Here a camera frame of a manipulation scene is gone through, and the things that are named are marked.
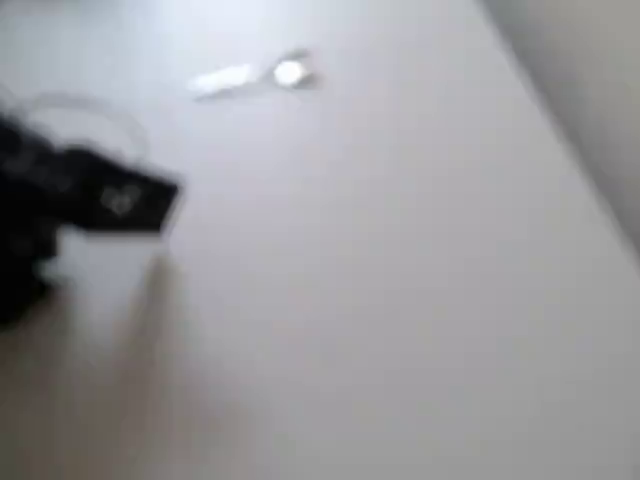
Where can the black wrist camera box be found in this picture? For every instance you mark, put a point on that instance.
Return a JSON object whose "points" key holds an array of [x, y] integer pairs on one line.
{"points": [[135, 205]]}

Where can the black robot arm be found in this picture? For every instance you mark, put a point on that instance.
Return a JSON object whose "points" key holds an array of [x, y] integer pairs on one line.
{"points": [[25, 210]]}

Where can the silver metal spoon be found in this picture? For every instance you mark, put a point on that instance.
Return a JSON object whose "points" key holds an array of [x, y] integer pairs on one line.
{"points": [[286, 73]]}

